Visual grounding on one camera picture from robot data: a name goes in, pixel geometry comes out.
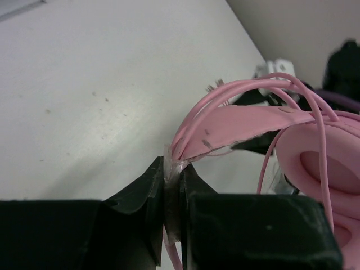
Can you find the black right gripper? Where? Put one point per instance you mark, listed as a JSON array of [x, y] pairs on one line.
[[340, 89]]

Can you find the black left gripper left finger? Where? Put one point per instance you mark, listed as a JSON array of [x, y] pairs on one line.
[[122, 232]]

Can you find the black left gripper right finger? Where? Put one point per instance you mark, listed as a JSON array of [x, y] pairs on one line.
[[249, 231]]

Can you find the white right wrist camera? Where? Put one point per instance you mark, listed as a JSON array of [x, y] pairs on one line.
[[279, 65]]

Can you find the pink headphones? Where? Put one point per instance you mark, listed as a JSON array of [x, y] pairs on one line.
[[318, 150]]

